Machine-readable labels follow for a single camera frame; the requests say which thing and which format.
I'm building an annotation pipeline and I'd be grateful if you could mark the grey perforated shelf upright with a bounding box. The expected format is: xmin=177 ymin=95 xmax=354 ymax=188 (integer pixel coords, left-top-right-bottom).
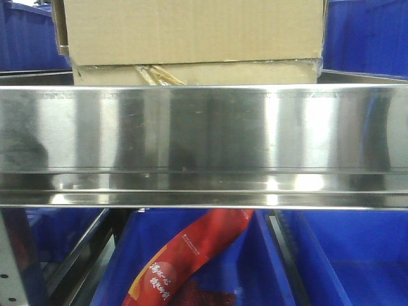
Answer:
xmin=1 ymin=208 xmax=49 ymax=305

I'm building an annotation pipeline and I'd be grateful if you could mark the stainless steel shelf beam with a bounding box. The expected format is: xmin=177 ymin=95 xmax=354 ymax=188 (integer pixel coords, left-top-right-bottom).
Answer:
xmin=1 ymin=84 xmax=407 ymax=210

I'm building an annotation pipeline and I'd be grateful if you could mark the blue bin upper left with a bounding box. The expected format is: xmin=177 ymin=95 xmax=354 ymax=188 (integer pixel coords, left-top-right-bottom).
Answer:
xmin=1 ymin=1 xmax=71 ymax=72

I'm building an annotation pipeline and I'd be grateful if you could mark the large brown cardboard box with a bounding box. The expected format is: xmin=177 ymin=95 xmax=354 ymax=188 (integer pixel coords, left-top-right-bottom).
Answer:
xmin=52 ymin=1 xmax=328 ymax=85

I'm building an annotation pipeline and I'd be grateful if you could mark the blue bin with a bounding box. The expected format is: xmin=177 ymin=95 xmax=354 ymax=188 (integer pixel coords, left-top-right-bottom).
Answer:
xmin=323 ymin=1 xmax=407 ymax=80
xmin=1 ymin=1 xmax=71 ymax=72
xmin=91 ymin=208 xmax=296 ymax=305
xmin=254 ymin=209 xmax=408 ymax=306

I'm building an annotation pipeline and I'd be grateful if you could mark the blue bin lower right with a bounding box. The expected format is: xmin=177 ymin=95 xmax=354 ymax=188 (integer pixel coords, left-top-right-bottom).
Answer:
xmin=254 ymin=209 xmax=408 ymax=306

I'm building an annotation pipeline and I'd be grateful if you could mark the blue bin lower middle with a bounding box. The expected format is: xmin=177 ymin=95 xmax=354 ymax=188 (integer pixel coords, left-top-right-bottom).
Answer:
xmin=91 ymin=208 xmax=296 ymax=305

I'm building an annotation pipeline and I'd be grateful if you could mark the blue bin upper right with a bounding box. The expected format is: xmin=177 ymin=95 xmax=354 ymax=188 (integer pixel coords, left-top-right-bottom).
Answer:
xmin=323 ymin=1 xmax=407 ymax=80

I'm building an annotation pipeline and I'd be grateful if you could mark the black roller track rail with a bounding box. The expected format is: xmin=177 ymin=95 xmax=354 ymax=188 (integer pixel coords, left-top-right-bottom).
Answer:
xmin=266 ymin=210 xmax=312 ymax=306

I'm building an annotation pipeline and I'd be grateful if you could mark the red snack package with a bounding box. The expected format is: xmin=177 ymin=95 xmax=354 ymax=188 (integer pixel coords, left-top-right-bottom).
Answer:
xmin=122 ymin=208 xmax=254 ymax=305

